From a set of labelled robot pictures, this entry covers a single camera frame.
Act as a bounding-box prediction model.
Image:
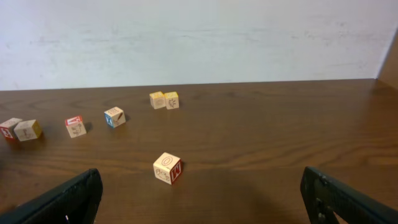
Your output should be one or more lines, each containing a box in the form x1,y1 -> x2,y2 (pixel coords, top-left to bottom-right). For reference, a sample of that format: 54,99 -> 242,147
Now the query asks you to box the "wooden block with M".
153,152 -> 183,185

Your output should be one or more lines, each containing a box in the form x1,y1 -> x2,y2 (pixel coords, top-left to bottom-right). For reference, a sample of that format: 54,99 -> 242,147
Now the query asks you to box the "yellow block far left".
149,91 -> 165,110

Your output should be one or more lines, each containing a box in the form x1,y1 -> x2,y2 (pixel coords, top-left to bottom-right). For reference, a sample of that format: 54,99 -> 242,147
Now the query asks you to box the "plain wooden block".
14,119 -> 42,141

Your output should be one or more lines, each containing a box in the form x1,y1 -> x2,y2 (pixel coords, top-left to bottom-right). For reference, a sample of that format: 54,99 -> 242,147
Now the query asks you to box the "blue sided letter block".
104,106 -> 126,128

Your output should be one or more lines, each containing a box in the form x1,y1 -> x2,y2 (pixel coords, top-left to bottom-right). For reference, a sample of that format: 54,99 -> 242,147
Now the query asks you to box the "yellow block far right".
164,91 -> 179,110

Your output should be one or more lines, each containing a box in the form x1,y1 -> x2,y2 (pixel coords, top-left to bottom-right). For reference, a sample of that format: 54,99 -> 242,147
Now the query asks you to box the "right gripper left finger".
1,169 -> 103,224

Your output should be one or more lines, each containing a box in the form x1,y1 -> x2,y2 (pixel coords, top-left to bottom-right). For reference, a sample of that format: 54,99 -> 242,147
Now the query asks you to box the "yellow block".
149,91 -> 165,110
164,91 -> 179,110

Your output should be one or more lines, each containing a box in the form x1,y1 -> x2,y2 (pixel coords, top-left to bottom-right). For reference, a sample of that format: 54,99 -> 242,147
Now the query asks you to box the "red A letter block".
65,115 -> 86,138

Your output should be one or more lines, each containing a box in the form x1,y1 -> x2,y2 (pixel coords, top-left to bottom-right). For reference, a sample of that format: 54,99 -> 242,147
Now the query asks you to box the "red sided block far left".
0,118 -> 22,139

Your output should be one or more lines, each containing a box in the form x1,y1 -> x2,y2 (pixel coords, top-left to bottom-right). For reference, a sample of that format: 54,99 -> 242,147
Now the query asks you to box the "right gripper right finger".
300,167 -> 397,224

